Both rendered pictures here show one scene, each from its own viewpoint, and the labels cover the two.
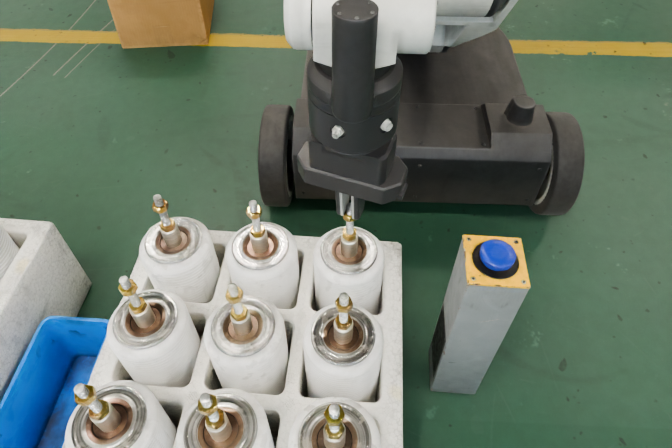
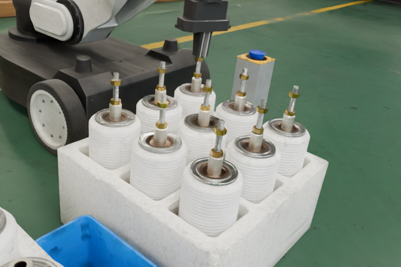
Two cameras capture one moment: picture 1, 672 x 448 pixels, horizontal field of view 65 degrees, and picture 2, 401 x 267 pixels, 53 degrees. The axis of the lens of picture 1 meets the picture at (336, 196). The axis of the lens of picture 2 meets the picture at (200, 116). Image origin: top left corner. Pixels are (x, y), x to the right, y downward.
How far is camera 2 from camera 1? 0.74 m
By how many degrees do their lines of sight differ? 50
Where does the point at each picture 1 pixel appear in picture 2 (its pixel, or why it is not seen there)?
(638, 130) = not seen: hidden behind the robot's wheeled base
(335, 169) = (207, 16)
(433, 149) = (151, 71)
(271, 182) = (79, 121)
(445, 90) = (117, 57)
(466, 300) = (259, 77)
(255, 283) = (175, 117)
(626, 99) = not seen: hidden behind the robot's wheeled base
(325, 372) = (250, 120)
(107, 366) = (145, 198)
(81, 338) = (56, 257)
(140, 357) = (181, 154)
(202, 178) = not seen: outside the picture
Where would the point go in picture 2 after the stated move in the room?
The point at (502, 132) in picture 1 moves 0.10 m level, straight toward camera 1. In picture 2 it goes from (172, 55) to (188, 65)
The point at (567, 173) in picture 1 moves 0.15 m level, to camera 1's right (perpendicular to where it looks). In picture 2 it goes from (203, 68) to (226, 59)
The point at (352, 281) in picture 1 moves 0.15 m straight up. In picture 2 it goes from (212, 97) to (221, 31)
